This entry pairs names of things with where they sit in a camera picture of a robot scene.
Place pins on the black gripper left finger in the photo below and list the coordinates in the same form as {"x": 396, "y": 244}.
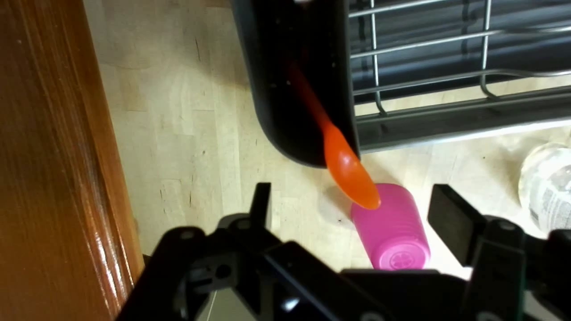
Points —
{"x": 261, "y": 203}

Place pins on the orange plastic spoon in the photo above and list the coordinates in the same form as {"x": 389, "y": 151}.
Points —
{"x": 339, "y": 157}

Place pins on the clear plastic bottle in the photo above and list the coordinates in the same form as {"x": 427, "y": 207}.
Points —
{"x": 545, "y": 185}

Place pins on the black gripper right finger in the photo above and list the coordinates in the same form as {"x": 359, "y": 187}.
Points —
{"x": 455, "y": 221}

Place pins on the brown wooden counter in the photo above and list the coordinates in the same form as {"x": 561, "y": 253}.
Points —
{"x": 68, "y": 246}

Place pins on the grey dish drying rack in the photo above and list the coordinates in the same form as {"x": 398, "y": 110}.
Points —
{"x": 395, "y": 71}

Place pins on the pink plastic cup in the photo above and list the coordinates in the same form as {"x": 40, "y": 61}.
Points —
{"x": 393, "y": 232}

